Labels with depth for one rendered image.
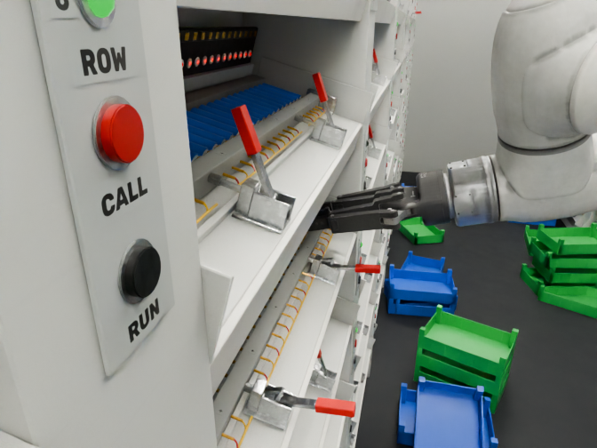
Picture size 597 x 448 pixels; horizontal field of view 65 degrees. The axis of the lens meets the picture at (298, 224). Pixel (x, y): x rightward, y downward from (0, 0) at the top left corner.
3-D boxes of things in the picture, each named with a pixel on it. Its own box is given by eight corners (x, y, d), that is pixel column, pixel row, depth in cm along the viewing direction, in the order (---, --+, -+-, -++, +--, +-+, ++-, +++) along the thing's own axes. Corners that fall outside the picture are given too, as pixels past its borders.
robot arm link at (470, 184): (494, 165, 57) (443, 174, 59) (501, 233, 60) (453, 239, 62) (483, 148, 66) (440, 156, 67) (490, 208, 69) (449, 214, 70)
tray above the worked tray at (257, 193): (354, 149, 78) (383, 66, 72) (194, 429, 24) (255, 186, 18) (242, 110, 80) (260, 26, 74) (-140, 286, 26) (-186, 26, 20)
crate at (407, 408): (486, 414, 164) (489, 396, 161) (494, 462, 146) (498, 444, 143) (399, 399, 171) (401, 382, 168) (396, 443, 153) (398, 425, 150)
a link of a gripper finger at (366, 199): (402, 188, 66) (404, 185, 67) (329, 198, 71) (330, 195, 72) (407, 214, 67) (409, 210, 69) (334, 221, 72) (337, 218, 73)
